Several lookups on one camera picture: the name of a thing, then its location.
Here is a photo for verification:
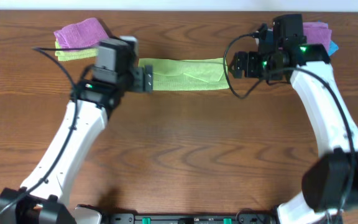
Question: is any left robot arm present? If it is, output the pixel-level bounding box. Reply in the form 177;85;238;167
0;36;154;223

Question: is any folded green cloth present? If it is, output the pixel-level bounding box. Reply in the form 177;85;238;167
55;45;98;62

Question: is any left black cable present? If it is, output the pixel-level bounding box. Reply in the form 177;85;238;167
0;46;101;224

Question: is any folded purple cloth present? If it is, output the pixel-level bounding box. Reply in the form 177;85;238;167
53;17;108;49

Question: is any right black cable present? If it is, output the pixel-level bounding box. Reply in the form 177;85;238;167
222;30;357;218

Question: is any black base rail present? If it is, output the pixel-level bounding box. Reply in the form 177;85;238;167
101;212;277;224

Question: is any crumpled purple cloth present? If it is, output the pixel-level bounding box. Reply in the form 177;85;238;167
303;22;332;52

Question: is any black cable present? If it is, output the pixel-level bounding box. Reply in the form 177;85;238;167
222;30;357;218
0;46;101;224

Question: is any light green microfiber cloth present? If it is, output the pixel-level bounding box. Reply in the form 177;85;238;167
139;58;229;91

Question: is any blue cloth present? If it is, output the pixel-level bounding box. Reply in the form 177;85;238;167
317;21;339;56

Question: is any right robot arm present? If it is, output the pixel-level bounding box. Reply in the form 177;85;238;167
223;14;358;223

